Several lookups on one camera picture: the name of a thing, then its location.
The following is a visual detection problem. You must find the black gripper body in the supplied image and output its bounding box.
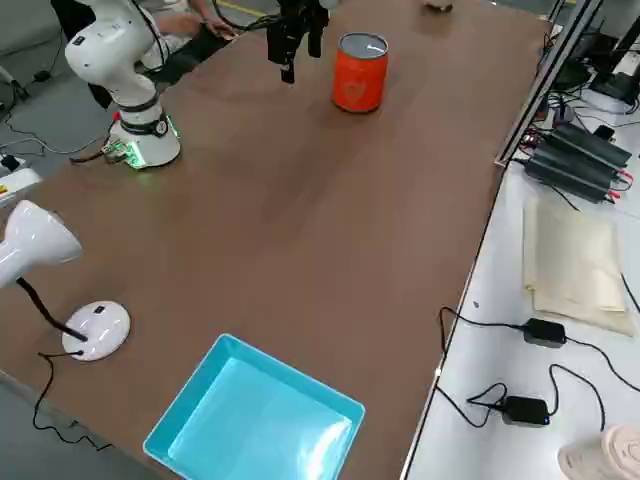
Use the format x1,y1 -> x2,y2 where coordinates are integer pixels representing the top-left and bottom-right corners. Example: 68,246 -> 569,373
278,0 -> 330,26

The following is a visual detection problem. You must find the red trash bin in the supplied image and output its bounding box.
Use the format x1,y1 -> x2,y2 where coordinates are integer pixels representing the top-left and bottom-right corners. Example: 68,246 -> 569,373
331,32 -> 390,114

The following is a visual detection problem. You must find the black finned power supply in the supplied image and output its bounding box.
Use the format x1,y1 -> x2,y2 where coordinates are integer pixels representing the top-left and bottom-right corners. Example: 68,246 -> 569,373
542,122 -> 634,170
523,148 -> 624,204

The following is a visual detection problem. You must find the white control box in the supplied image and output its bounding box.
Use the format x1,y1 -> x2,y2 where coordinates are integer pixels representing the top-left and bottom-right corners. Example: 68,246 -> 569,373
0,168 -> 44,207

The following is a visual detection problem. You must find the black monitor stand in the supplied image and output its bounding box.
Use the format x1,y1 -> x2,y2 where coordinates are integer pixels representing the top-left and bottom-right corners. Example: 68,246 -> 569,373
588,29 -> 640,105

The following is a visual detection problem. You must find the white desk lamp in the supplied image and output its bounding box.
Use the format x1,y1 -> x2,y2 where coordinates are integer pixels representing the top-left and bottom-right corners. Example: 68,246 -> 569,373
0,199 -> 132,363

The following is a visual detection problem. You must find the beige paper folder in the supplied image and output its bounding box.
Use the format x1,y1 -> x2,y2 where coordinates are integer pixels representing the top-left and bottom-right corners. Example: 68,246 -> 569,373
521,194 -> 634,336

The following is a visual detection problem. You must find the blue plastic tray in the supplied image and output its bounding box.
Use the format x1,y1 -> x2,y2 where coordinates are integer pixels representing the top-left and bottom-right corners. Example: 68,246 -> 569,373
143,333 -> 366,480

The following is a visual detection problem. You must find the black power adapter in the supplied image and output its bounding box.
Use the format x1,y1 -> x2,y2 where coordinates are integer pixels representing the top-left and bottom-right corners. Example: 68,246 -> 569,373
523,317 -> 568,350
500,395 -> 550,428

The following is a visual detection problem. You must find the pink beige soft item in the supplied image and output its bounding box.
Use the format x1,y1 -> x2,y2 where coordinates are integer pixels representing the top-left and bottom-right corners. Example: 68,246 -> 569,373
557,423 -> 640,480

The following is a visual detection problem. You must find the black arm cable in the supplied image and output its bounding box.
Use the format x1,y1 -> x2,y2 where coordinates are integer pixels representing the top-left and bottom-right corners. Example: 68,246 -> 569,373
130,0 -> 171,76

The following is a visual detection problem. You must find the aluminium frame post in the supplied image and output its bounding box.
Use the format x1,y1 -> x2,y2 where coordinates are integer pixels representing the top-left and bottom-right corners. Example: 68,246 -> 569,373
494,0 -> 597,169

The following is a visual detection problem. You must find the black floor cable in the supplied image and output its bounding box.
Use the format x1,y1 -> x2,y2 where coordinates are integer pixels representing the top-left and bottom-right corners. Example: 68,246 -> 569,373
0,118 -> 109,164

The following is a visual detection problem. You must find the black adapter cable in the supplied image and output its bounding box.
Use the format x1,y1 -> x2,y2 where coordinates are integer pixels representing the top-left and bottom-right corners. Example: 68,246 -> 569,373
435,363 -> 609,435
438,306 -> 640,389

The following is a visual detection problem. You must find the black lamp cable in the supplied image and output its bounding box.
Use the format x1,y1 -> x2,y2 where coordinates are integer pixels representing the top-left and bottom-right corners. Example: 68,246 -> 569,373
32,351 -> 114,452

